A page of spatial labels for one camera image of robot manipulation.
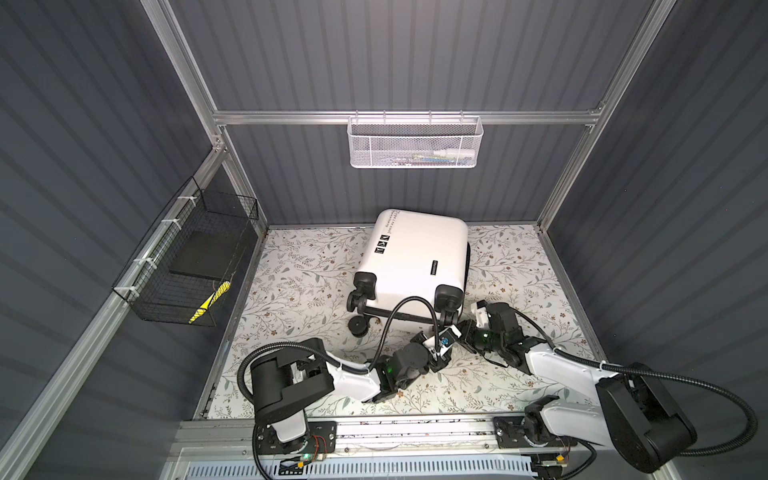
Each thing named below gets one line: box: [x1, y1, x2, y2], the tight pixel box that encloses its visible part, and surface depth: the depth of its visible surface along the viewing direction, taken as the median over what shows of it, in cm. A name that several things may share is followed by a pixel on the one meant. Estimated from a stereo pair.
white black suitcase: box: [347, 209, 471, 338], surface depth 86 cm
